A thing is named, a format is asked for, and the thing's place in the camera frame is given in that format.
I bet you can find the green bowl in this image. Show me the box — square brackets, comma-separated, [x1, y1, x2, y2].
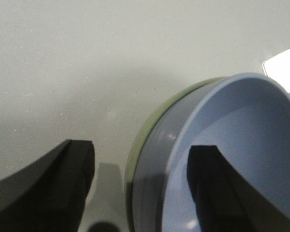
[124, 76, 226, 232]

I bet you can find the blue bowl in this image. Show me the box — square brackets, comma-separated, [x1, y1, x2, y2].
[132, 73, 290, 232]

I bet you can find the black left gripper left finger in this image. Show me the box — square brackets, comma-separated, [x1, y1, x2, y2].
[0, 140, 95, 232]

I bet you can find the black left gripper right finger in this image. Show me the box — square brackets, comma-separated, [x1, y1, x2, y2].
[188, 145, 290, 232]

